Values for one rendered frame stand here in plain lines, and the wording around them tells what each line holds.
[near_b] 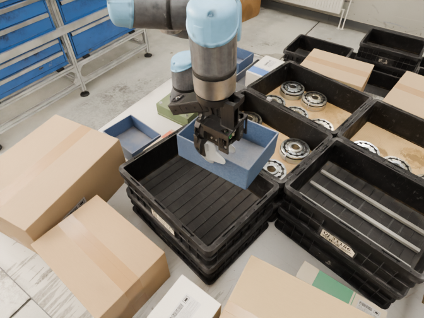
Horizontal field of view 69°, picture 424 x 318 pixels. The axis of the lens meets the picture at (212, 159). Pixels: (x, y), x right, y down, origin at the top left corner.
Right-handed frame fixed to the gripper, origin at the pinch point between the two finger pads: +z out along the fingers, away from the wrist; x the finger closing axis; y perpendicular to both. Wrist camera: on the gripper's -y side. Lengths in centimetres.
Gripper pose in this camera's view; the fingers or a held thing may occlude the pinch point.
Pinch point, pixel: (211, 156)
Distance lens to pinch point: 71.7
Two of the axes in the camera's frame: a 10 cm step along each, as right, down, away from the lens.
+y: 8.1, 4.3, -4.0
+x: 5.8, -6.4, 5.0
